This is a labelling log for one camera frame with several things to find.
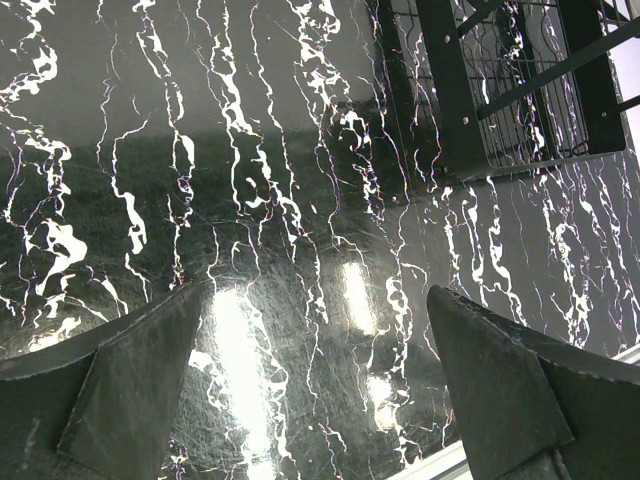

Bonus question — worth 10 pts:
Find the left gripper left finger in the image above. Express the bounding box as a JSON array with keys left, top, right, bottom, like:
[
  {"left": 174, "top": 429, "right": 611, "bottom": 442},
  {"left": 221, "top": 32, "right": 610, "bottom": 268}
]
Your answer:
[{"left": 1, "top": 284, "right": 202, "bottom": 479}]

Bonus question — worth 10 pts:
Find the black wire dish rack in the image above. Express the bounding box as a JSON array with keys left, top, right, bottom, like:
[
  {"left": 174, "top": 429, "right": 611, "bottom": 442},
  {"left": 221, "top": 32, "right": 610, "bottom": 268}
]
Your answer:
[{"left": 370, "top": 1, "right": 639, "bottom": 182}]

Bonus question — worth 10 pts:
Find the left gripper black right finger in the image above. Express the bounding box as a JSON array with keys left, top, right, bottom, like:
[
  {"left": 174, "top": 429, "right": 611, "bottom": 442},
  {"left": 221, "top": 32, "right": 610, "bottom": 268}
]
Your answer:
[{"left": 427, "top": 286, "right": 639, "bottom": 479}]

